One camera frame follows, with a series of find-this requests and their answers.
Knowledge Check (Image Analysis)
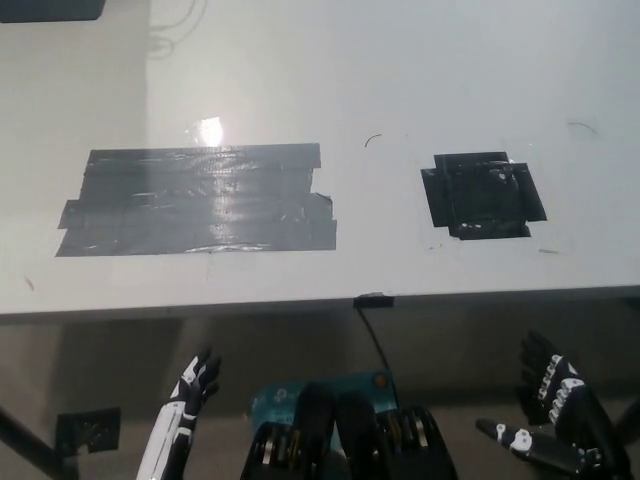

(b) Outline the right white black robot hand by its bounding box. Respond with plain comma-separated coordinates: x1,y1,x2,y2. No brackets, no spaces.
474,329,640,480

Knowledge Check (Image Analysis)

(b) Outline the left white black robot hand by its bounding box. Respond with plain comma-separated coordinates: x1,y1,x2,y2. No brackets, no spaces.
135,346,223,480

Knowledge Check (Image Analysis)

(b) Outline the teal router box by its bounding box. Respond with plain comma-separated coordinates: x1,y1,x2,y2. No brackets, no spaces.
249,368,399,451

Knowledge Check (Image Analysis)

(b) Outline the dark metal table leg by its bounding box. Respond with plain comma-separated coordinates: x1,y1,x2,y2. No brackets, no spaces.
0,403,79,480

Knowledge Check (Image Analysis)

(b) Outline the small black tape square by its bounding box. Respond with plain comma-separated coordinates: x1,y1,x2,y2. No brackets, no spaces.
419,149,548,241

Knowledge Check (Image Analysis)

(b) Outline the black clip on table edge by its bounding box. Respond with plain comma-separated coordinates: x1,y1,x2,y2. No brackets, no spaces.
351,294,395,308

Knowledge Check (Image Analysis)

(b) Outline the dark flat monitor base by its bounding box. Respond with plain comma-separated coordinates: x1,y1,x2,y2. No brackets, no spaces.
0,0,108,24

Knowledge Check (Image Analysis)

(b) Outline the black cable under table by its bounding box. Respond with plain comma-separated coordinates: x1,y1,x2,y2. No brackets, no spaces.
355,304,390,374

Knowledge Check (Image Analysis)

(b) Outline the large grey duct tape patch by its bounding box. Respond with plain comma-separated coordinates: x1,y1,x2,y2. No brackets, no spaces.
53,143,338,258

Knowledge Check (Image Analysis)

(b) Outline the white cable loop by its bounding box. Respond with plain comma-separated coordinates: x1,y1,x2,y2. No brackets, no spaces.
146,0,209,57

